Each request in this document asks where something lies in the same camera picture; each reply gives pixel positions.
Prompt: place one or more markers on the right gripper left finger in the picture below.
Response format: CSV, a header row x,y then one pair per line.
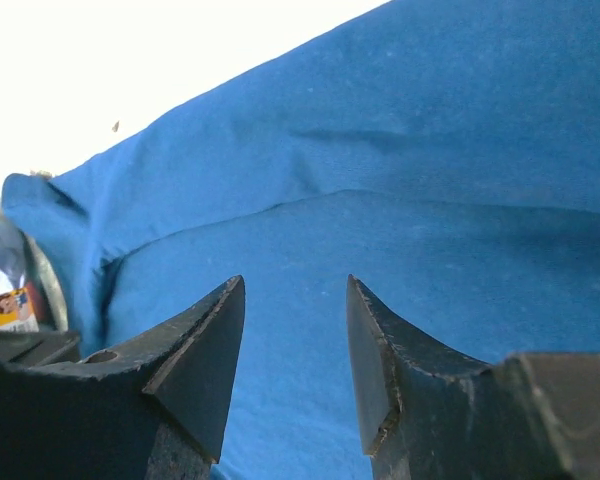
x,y
153,407

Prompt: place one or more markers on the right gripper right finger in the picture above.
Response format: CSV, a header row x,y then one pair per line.
x,y
427,411

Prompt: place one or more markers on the blue t shirt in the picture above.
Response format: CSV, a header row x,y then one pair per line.
x,y
447,153

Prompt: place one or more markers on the teal laundry basket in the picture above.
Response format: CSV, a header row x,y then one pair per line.
x,y
30,297

